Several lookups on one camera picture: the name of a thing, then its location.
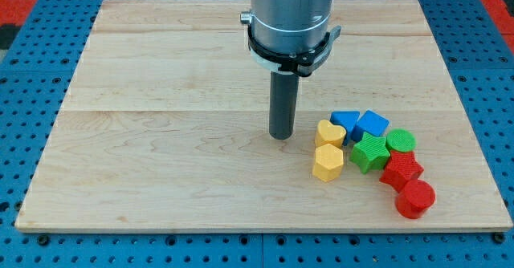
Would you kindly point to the red star block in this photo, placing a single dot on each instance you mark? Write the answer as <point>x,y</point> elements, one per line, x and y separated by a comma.
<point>401,168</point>

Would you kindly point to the green star block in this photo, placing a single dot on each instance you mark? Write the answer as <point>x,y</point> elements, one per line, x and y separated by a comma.
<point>370,153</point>

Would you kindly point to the green cylinder block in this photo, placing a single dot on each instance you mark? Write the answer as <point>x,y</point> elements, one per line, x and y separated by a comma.
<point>400,140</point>

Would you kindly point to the blue pentagon block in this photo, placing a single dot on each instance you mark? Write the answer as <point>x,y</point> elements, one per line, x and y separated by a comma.
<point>346,119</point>

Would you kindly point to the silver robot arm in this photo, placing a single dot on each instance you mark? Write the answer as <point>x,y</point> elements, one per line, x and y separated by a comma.
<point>288,26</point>

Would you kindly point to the red cylinder block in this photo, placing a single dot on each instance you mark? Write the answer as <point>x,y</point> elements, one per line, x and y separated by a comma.
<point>415,199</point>

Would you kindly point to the yellow heart block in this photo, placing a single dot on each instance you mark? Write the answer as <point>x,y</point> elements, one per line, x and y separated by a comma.
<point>328,133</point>

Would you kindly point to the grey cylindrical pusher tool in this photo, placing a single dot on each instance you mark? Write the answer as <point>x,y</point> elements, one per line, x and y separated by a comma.
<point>283,96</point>

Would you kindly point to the blue square block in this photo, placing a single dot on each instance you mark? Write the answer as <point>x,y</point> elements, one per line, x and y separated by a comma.
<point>371,122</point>

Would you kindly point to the wooden board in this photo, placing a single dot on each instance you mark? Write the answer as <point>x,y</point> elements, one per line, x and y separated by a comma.
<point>164,129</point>

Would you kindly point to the yellow hexagon block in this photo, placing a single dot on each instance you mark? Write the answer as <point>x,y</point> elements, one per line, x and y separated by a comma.
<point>328,162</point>

